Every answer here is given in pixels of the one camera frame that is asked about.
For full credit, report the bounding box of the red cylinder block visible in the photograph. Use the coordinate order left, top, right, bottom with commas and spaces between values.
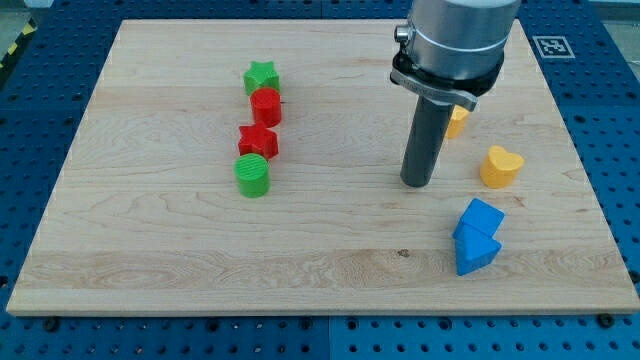
249, 87, 282, 128

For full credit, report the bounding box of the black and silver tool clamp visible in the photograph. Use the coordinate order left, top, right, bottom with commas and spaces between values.
390, 51, 504, 111

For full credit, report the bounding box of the red star block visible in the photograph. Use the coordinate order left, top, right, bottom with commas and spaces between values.
238, 123, 279, 160

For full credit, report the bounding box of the green cylinder block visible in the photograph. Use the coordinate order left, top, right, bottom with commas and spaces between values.
234, 153, 270, 198

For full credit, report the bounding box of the yellow block behind rod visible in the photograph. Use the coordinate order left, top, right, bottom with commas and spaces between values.
445, 105, 471, 139

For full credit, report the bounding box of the yellow heart block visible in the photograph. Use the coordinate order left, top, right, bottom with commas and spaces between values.
479, 145, 525, 189

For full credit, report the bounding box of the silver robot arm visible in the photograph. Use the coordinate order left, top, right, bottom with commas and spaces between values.
390, 0, 521, 188

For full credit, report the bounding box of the wooden board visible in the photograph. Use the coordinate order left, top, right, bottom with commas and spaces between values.
7, 20, 639, 316

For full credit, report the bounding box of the green star block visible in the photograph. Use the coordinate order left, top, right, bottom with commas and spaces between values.
243, 61, 280, 96

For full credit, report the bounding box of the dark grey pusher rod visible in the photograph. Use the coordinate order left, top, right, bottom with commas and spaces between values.
400, 97, 453, 188

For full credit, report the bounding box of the white fiducial marker tag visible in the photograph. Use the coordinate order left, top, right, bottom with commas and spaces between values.
533, 35, 575, 59

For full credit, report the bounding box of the blue cube block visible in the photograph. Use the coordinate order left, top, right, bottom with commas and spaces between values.
452, 198, 505, 238

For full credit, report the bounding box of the blue triangle block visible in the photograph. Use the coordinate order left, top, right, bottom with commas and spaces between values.
453, 223, 502, 276

